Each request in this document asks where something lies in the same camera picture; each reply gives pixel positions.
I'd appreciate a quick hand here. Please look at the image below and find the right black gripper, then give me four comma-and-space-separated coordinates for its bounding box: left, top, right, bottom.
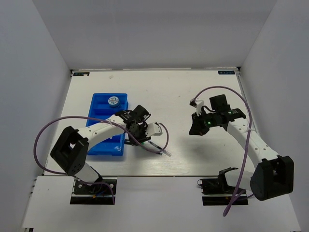
189, 109, 218, 136

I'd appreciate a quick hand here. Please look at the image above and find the green refill pen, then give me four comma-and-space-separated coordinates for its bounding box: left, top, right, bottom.
142, 147, 162, 155

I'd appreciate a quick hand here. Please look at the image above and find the blue ink refill pen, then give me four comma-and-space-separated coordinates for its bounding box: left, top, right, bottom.
148, 141, 172, 157

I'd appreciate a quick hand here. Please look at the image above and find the blue cleaning gel jar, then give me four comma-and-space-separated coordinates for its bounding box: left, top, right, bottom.
108, 96, 120, 108

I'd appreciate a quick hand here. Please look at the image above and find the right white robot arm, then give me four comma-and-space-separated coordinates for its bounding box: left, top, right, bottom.
189, 94, 294, 201

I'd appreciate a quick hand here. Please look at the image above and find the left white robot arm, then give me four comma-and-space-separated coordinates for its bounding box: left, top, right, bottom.
51, 105, 161, 193

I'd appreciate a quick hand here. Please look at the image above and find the blue plastic divided tray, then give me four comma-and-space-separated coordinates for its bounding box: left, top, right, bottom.
86, 93, 128, 156

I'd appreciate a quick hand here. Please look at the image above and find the right corner label sticker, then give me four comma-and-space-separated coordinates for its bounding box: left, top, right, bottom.
218, 70, 235, 75

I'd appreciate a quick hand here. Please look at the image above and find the corner label sticker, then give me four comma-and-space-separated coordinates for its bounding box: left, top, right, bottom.
73, 72, 90, 76
218, 70, 235, 75

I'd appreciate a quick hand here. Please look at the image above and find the left corner label sticker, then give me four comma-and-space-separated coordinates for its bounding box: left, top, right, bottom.
73, 72, 90, 76

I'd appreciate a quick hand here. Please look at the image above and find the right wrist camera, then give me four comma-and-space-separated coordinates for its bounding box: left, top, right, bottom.
189, 98, 204, 116

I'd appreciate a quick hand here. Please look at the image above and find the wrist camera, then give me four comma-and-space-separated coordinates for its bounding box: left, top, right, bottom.
189, 98, 204, 116
145, 122, 162, 137

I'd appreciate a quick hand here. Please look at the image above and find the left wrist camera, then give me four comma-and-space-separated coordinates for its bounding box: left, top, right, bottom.
145, 122, 162, 137

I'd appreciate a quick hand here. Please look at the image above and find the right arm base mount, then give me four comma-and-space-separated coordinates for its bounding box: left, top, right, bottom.
197, 167, 253, 206

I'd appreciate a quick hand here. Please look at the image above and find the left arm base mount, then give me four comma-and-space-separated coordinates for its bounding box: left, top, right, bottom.
70, 180, 113, 205

